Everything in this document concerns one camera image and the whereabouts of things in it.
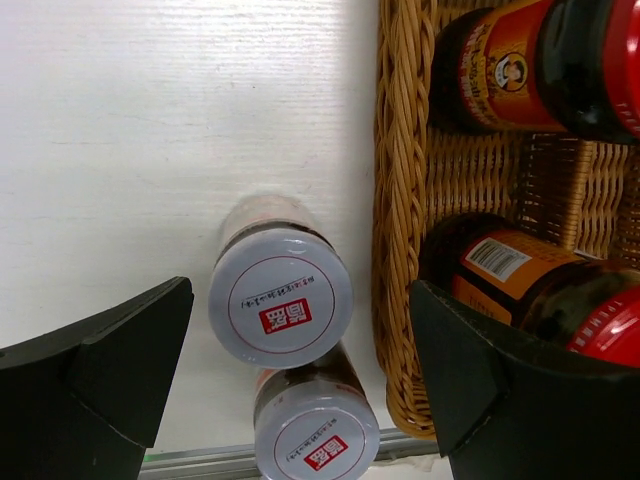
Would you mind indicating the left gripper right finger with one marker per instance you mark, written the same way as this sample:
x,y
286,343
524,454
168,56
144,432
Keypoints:
x,y
507,405

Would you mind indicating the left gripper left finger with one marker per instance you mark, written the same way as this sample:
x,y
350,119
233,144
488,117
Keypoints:
x,y
86,401

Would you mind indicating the red-lid chili jar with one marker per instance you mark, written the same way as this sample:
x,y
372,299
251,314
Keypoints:
x,y
540,66
586,306

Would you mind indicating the white-lid spice jar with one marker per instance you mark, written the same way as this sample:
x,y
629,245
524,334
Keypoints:
x,y
314,422
280,296

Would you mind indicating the wicker divided basket tray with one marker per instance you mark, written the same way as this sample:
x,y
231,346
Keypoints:
x,y
581,195

